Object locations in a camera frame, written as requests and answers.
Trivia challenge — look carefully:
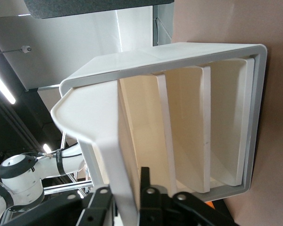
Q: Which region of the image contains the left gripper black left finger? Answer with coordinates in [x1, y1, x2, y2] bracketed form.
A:
[76, 185, 116, 226]

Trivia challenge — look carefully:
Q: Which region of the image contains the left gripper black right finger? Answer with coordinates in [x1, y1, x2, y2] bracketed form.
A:
[139, 166, 173, 226]

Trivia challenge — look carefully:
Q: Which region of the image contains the white plastic divided bin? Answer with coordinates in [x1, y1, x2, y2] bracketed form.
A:
[58, 42, 268, 202]

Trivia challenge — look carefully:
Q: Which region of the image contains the dark grey panel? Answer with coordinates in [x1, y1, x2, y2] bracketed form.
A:
[23, 0, 175, 19]

